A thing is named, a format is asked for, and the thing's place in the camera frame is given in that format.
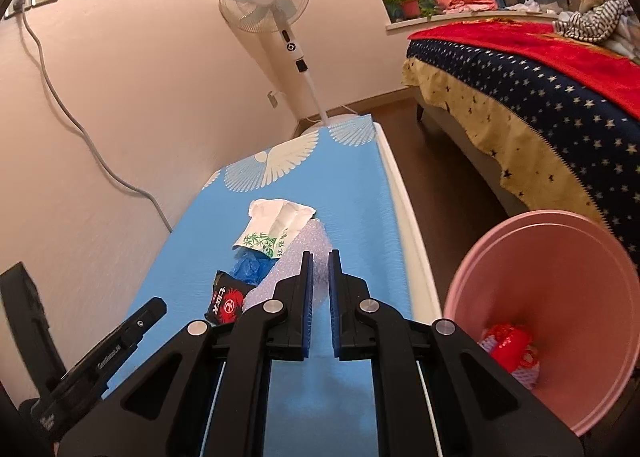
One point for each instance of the pale blue cloth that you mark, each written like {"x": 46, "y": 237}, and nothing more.
{"x": 625, "y": 37}

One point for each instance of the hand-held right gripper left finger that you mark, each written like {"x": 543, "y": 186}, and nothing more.
{"x": 307, "y": 307}

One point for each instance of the grey bed frame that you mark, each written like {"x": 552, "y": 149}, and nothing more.
{"x": 460, "y": 147}

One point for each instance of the bed with star blanket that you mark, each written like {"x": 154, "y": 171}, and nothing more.
{"x": 550, "y": 107}

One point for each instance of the white crumpled cloth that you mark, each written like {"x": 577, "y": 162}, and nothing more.
{"x": 530, "y": 7}

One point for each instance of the black snack packet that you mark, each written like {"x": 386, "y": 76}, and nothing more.
{"x": 227, "y": 299}

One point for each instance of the clear bubble wrap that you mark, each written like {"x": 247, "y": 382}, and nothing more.
{"x": 287, "y": 262}

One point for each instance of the red blanket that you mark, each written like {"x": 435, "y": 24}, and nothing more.
{"x": 500, "y": 39}

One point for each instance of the white paper bag green print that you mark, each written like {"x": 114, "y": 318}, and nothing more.
{"x": 272, "y": 227}

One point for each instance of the striped garment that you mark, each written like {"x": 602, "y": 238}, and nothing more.
{"x": 595, "y": 17}

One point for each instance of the purple foam net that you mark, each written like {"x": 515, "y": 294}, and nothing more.
{"x": 530, "y": 367}

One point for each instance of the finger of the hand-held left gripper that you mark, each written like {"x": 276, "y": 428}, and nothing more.
{"x": 115, "y": 347}

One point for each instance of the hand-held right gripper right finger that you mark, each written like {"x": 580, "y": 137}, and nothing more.
{"x": 336, "y": 307}

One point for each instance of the window sill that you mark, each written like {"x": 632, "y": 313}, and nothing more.
{"x": 425, "y": 22}

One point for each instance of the blue mat white fan print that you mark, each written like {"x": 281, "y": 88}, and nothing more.
{"x": 200, "y": 227}

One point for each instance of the potted plant red pot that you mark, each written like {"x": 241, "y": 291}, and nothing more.
{"x": 411, "y": 7}

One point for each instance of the pink plastic bucket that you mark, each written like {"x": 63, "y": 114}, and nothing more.
{"x": 565, "y": 287}

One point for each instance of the small wall outlet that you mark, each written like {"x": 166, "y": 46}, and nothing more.
{"x": 273, "y": 99}

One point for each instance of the blue plastic wrapper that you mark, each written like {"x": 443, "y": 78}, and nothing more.
{"x": 252, "y": 269}

